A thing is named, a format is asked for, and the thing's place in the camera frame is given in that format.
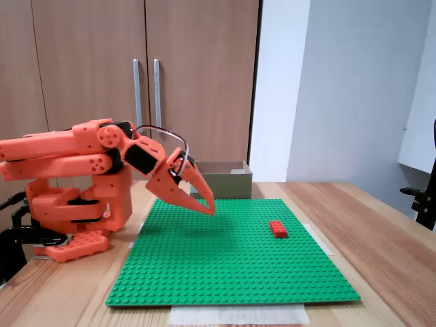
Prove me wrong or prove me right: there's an open cardboard box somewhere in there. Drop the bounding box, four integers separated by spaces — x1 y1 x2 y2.
189 160 253 200

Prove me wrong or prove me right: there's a green lego baseplate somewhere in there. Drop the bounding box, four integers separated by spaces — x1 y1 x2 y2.
105 198 362 307

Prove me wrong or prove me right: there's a red lego block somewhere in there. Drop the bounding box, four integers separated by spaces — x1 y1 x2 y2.
269 220 289 238

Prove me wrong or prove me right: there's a translucent masking tape strip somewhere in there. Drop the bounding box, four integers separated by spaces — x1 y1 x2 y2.
306 223 335 256
169 304 311 326
127 221 146 250

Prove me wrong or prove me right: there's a wooden cabinet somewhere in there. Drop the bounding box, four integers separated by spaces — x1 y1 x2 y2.
0 0 263 205

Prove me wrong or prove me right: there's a black table clamp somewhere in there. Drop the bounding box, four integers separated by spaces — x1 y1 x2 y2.
0 225 71 285

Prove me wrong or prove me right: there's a black stand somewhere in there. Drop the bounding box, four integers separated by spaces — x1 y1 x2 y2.
399 119 436 232

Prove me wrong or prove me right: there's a white cabinet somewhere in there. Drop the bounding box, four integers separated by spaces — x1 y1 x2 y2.
397 0 436 175

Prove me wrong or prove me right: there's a thin servo cable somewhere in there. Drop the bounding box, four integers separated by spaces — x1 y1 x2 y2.
130 125 190 174

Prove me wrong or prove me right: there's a silver cabinet door handle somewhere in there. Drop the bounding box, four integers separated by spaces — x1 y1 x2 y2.
133 59 144 127
153 59 164 128

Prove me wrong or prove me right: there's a black power cable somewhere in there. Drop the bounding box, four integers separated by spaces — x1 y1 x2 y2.
0 191 33 228

